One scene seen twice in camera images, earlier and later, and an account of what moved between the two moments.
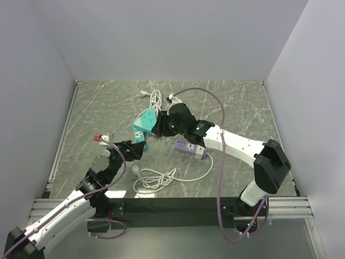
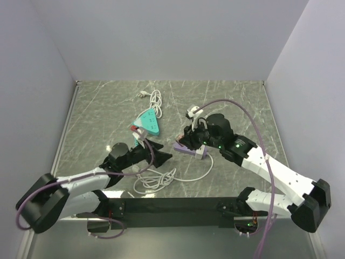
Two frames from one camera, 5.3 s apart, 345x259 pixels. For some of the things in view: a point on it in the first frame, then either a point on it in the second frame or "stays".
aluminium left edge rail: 50,184 stays
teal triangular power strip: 146,121 stays
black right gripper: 163,118 -> 190,140
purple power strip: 186,147 stays
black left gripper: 135,148 -> 161,157
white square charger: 199,152 stays
